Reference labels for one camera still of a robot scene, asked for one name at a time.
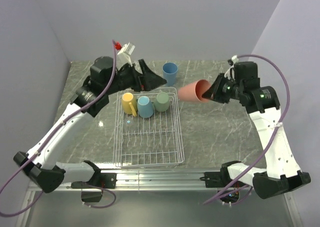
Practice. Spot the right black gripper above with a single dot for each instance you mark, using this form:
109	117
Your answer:
213	93

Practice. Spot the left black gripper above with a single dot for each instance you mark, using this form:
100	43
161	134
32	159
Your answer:
148	80

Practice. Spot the salmon pink plastic tumbler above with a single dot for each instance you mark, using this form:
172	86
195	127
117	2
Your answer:
193	92

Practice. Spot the green plastic tumbler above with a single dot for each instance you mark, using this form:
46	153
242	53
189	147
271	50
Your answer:
162	102

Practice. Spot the light blue ceramic mug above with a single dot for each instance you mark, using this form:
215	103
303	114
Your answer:
145	107

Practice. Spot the yellow ceramic mug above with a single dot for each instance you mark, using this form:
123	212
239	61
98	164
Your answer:
129	104

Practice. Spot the clear faceted drinking glass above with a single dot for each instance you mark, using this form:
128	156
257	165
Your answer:
129	126

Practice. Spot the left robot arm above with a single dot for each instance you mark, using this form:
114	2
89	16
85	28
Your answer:
40	164

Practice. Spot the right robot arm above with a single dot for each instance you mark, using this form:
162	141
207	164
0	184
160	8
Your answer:
275	171

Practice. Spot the blue plastic tumbler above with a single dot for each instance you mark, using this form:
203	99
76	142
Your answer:
169	72

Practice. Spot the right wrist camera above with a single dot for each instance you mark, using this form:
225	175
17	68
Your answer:
229	73

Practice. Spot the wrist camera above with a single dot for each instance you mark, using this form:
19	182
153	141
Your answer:
229	73
124	52

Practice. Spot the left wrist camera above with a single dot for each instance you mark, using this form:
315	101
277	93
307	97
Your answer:
124	52

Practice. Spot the white wire dish rack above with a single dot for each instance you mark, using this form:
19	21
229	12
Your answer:
157	140

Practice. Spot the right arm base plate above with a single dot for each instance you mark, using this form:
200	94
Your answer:
215	179

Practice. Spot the aluminium mounting rail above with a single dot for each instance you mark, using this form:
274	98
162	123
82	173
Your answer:
150	179

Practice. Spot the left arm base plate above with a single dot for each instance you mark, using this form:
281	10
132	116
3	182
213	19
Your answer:
106	180

